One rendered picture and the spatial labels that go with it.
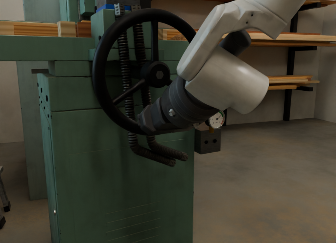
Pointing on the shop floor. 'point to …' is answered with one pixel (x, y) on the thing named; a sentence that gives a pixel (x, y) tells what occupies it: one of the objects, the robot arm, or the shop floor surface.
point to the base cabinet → (114, 181)
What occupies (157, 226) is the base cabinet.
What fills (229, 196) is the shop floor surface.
